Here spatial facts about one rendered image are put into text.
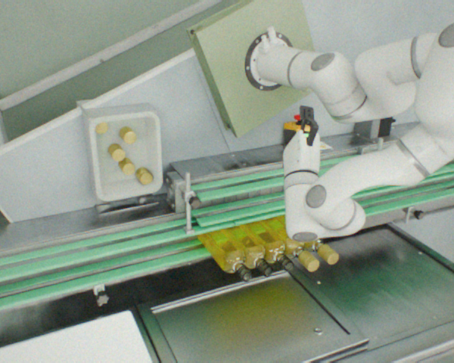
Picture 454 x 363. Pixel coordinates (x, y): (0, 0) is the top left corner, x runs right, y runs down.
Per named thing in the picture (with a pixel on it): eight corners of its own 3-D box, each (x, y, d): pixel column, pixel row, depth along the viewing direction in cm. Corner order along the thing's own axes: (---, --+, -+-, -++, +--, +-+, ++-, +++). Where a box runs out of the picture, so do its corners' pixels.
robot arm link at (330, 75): (306, 38, 120) (351, 46, 107) (330, 79, 128) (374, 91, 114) (278, 67, 119) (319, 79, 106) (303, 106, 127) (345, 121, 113)
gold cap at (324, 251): (315, 249, 128) (325, 259, 125) (326, 241, 129) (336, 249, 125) (320, 258, 130) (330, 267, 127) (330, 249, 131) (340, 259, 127)
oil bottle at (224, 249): (195, 236, 140) (228, 278, 123) (195, 218, 138) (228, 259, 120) (213, 231, 142) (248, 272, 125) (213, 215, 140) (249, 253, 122)
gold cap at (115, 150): (107, 144, 130) (111, 149, 126) (121, 142, 131) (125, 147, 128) (108, 156, 131) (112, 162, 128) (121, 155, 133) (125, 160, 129)
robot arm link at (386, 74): (417, 25, 101) (443, 84, 110) (312, 54, 117) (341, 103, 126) (406, 58, 96) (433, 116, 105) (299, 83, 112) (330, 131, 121)
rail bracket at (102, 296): (85, 288, 132) (96, 321, 121) (83, 267, 129) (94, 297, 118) (101, 284, 134) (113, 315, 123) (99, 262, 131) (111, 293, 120)
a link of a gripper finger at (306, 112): (314, 134, 109) (312, 109, 112) (320, 125, 106) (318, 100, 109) (300, 131, 108) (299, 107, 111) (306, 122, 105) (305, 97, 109)
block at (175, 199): (165, 203, 139) (173, 214, 134) (163, 172, 135) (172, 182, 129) (177, 200, 141) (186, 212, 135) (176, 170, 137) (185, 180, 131)
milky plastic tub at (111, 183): (91, 189, 135) (97, 203, 128) (81, 109, 125) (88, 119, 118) (153, 178, 141) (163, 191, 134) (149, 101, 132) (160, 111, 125)
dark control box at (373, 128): (352, 131, 167) (370, 139, 160) (356, 107, 164) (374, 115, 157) (372, 128, 170) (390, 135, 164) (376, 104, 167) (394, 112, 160)
